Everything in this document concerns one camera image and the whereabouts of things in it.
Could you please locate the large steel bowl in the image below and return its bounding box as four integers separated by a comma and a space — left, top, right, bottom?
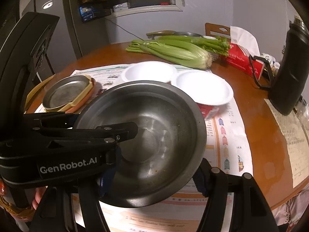
74, 81, 206, 208

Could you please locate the orange plastic plate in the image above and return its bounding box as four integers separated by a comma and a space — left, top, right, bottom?
66, 78, 96, 113

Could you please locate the shallow steel plate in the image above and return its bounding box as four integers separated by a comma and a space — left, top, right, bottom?
42, 75, 91, 112

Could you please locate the yellow shell shaped plate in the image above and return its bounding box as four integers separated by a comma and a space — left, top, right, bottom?
24, 74, 94, 113

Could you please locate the instant noodle cup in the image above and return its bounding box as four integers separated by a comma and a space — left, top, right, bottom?
121, 61, 177, 83
171, 70, 234, 120

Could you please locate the paper sheet right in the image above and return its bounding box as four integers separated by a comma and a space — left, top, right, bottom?
265, 99, 308, 188

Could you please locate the black thermos bottle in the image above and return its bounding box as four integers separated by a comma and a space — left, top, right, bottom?
249, 15, 308, 116

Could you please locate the celery bunch front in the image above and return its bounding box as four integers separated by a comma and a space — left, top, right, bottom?
126, 39, 212, 70

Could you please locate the celery bunch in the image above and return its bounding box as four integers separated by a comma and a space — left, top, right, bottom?
126, 39, 212, 70
157, 35, 230, 56

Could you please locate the celery bunch rear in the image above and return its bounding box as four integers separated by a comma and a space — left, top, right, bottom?
157, 35, 230, 56

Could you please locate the red tissue box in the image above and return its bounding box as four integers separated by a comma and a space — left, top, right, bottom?
223, 26, 265, 80

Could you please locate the blue box on shelf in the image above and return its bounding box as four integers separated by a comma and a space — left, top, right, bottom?
79, 6, 95, 22

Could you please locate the small steel bowl far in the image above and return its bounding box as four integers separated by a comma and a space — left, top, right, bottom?
173, 32, 203, 38

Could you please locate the curved wooden chair far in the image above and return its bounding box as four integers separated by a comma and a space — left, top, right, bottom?
146, 30, 175, 40

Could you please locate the wooden slat back chair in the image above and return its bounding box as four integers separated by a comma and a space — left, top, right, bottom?
205, 23, 230, 39

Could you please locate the grey refrigerator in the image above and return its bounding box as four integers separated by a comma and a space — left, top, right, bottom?
20, 0, 111, 80

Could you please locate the black power cable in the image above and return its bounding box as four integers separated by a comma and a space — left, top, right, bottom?
105, 17, 144, 41

